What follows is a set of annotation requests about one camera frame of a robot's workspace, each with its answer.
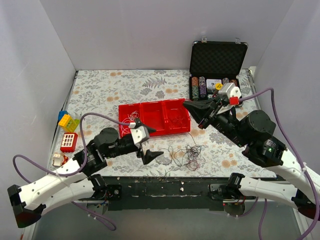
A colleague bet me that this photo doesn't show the white wire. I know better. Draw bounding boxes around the white wire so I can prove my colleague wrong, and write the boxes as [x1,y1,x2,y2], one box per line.
[119,109,141,137]

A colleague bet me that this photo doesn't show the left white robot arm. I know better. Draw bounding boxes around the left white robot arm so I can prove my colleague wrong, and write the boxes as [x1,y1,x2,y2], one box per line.
[7,123,162,228]

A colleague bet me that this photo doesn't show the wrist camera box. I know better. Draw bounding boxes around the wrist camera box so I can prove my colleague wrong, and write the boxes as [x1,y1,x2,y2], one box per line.
[218,82,242,114]
[130,125,150,147]

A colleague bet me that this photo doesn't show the red white window brick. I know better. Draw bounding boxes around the red white window brick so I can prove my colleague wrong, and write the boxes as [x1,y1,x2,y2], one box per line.
[60,132,78,153]

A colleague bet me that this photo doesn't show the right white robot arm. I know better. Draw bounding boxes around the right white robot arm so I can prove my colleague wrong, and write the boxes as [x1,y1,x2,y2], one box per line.
[182,99,320,219]

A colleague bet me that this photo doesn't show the yellow green toy brick house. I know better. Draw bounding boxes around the yellow green toy brick house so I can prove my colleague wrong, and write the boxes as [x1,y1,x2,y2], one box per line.
[58,110,80,133]

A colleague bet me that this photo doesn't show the red black wires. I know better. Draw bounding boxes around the red black wires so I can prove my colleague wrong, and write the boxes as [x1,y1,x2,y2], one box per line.
[157,143,202,172]

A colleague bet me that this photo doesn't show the small white red toy figure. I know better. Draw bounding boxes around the small white red toy figure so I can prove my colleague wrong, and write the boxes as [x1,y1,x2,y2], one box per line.
[52,153,69,167]

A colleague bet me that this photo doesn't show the red three-compartment tray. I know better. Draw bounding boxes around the red three-compartment tray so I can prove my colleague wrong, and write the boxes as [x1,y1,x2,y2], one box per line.
[118,98,191,137]

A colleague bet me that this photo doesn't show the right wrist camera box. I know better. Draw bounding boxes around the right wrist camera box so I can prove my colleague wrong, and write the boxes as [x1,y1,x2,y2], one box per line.
[218,82,242,114]

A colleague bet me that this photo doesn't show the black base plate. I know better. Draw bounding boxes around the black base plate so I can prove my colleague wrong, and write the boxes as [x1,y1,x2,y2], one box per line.
[84,176,228,211]

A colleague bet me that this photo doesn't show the floral table mat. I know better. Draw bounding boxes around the floral table mat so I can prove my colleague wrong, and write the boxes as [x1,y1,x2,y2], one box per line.
[64,70,275,178]

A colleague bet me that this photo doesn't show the black poker chip case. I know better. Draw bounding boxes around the black poker chip case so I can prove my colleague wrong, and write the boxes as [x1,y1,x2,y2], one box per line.
[189,37,248,101]

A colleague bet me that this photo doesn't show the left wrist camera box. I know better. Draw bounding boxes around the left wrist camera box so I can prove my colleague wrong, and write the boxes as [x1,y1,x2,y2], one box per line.
[130,125,150,147]

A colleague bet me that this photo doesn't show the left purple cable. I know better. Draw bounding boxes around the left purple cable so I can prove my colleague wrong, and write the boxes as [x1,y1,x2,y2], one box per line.
[12,112,142,231]

